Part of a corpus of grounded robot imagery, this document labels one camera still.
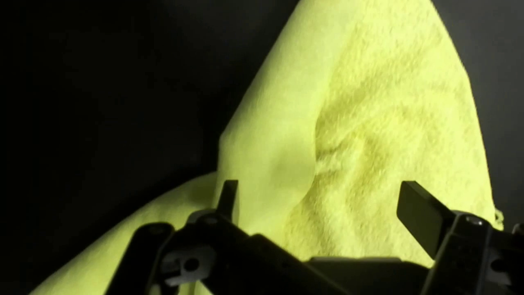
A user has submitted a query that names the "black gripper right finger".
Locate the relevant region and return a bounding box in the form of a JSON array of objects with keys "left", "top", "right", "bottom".
[{"left": 394, "top": 179, "right": 495, "bottom": 295}]

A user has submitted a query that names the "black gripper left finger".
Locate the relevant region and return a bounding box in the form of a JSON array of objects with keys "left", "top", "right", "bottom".
[{"left": 186, "top": 177, "right": 258, "bottom": 249}]

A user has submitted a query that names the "yellow towel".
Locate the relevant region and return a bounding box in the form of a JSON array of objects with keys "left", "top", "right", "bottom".
[{"left": 29, "top": 0, "right": 507, "bottom": 295}]

